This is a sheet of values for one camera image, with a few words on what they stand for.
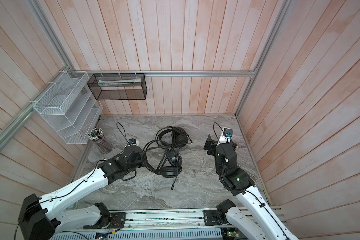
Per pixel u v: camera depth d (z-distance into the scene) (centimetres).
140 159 62
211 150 62
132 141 70
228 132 56
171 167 71
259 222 43
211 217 74
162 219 75
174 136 107
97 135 88
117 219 74
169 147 74
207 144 63
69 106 72
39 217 38
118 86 106
